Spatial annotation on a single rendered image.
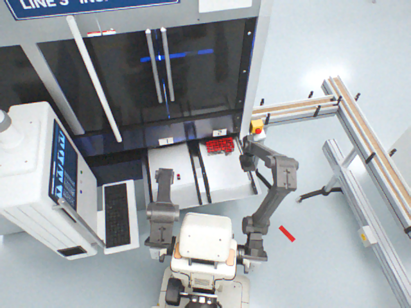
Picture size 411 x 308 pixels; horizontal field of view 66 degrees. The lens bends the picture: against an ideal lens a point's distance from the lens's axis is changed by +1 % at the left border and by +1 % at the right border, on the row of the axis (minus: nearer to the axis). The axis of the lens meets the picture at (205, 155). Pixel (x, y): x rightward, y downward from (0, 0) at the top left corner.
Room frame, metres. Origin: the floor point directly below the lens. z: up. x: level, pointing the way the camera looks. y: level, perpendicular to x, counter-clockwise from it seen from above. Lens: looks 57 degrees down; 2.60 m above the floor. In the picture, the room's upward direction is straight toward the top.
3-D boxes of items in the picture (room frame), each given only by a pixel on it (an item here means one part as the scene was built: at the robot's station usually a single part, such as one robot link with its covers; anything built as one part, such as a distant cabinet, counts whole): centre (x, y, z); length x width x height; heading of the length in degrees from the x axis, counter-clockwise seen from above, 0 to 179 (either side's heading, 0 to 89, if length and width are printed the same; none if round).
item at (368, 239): (0.69, -1.10, 0.50); 0.12 x 0.05 x 0.09; 11
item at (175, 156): (1.02, 0.23, 0.90); 0.34 x 0.26 x 0.04; 11
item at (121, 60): (1.09, 0.44, 1.50); 0.47 x 0.01 x 0.59; 101
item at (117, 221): (0.72, 0.54, 0.82); 0.40 x 0.14 x 0.02; 11
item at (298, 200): (1.22, -1.06, 0.07); 0.50 x 0.08 x 0.14; 101
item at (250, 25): (1.20, -0.20, 1.40); 0.04 x 0.01 x 0.80; 101
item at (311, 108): (1.45, -0.58, 0.92); 0.69 x 0.16 x 0.16; 101
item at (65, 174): (0.70, 0.74, 1.19); 0.50 x 0.19 x 0.78; 11
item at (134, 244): (0.72, 0.56, 0.79); 0.45 x 0.28 x 0.03; 11
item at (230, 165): (1.03, -0.12, 0.90); 0.34 x 0.26 x 0.04; 12
